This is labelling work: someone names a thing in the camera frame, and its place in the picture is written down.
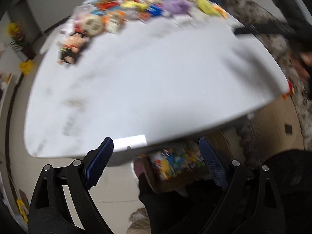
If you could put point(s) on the yellow potty chair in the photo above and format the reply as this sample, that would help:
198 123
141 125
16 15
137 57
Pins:
26 67

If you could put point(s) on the person's black trousers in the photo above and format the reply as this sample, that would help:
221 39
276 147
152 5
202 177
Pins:
243 214

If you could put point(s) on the yellow flower plant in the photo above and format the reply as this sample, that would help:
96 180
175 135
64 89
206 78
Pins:
17 35

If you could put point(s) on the yellow plastic toy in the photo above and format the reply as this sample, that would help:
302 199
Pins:
135 4

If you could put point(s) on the yellow toy excavator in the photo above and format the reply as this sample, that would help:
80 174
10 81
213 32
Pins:
22 210

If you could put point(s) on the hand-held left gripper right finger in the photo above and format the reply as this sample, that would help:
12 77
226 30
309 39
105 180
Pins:
214 162

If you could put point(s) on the beige round plastic toy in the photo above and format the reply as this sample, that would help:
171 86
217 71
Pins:
92 25

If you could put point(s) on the purple plush toy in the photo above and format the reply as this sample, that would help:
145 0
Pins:
176 6

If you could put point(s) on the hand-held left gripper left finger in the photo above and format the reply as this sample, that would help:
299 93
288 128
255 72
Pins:
98 163

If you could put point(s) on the floral sofa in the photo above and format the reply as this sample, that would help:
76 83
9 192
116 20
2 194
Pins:
268 61

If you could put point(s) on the blue toy box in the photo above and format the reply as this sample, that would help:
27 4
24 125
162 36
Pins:
154 10

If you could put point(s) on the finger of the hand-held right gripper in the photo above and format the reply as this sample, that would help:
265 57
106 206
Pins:
263 28

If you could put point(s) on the cartoon boy figurine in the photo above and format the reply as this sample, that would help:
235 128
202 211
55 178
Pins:
73 46

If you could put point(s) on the yellow duck toy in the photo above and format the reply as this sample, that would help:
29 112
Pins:
206 6

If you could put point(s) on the cardboard box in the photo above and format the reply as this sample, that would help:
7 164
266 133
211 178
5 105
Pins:
175 168

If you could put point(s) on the person's right hand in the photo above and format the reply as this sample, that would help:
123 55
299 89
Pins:
306 63

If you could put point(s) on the fluffy beige slipper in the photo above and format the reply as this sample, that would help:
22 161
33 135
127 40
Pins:
139 221

